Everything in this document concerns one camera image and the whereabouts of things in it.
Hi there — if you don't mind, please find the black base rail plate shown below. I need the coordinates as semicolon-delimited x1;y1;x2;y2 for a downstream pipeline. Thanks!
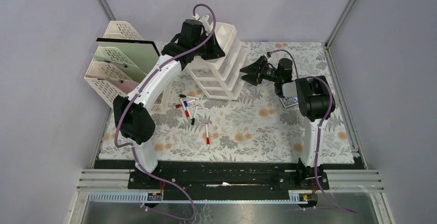
128;161;329;201

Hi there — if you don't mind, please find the green clipboard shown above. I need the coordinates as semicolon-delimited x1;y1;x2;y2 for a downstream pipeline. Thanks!
93;46;159;82

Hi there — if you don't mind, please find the blue capped marker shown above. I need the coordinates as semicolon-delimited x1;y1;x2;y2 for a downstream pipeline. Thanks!
183;99;196;107

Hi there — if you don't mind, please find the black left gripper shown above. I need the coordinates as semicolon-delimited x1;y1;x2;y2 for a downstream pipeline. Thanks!
192;30;226;60

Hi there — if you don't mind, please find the white plastic drawer organizer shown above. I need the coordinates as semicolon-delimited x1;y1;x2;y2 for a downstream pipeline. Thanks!
186;23;248;100

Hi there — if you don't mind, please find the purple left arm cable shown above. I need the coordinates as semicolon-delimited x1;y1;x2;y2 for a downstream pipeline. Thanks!
114;3;217;221

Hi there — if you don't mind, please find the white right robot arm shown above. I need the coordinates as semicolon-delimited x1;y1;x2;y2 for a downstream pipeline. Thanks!
240;56;335;189

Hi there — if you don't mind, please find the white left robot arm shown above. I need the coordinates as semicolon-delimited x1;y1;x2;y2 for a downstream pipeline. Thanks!
113;19;225;188

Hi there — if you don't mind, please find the blue playing card box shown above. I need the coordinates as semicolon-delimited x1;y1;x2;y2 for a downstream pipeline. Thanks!
279;97;298;109

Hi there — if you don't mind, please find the red marker pen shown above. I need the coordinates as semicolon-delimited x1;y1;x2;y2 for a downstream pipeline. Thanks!
205;123;210;146

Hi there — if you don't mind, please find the floral patterned table mat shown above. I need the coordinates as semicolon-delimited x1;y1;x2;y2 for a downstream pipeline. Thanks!
98;42;354;164

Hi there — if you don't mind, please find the pink clipboard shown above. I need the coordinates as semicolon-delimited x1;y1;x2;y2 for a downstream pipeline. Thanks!
85;75;139;94

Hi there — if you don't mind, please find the black tipped marker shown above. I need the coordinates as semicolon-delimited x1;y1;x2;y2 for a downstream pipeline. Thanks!
191;106;198;126

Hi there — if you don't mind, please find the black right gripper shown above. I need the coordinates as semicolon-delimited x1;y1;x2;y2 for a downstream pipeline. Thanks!
239;56;280;87

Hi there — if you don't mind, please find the white binder folder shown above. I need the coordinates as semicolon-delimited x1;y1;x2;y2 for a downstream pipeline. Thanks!
96;38;160;60

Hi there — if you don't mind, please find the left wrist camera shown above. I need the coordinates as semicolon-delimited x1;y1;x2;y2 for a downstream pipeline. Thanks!
192;14;214;33

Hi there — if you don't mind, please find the white perforated file rack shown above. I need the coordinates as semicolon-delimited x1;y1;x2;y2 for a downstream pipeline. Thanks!
84;20;173;114

